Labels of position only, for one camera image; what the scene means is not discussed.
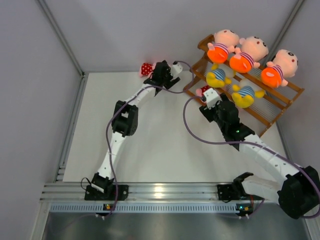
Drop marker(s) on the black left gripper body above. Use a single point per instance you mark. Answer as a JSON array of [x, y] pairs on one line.
[[165, 80]]

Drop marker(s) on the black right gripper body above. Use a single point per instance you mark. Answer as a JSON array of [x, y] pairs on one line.
[[211, 115]]

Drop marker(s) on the pink pig doll back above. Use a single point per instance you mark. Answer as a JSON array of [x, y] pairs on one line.
[[147, 69]]

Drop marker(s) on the pink pig doll facing up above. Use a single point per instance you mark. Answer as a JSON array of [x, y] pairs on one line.
[[200, 91]]

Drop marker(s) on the yellow doll blue striped front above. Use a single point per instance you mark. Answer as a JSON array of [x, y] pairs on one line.
[[219, 76]]

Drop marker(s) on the yellow doll blue striped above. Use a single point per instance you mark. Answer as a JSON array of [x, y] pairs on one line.
[[219, 76], [245, 92]]

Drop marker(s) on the large boy doll orange shorts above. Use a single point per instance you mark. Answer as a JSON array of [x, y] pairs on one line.
[[225, 42]]

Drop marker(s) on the boy doll orange shorts front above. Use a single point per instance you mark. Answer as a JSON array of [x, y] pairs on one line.
[[283, 66]]

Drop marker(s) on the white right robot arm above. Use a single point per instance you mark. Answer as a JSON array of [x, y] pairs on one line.
[[294, 188]]

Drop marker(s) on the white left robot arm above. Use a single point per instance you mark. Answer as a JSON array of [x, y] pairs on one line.
[[124, 123]]

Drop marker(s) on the brown wooden toy shelf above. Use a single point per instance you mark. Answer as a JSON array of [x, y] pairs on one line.
[[262, 104]]

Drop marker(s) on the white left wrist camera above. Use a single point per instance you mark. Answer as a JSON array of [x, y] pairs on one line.
[[175, 69]]

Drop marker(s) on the aluminium mounting rail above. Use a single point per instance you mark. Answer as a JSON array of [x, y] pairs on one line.
[[138, 192]]

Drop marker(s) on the grey slotted cable duct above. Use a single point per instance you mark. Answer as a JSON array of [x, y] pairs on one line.
[[122, 207]]

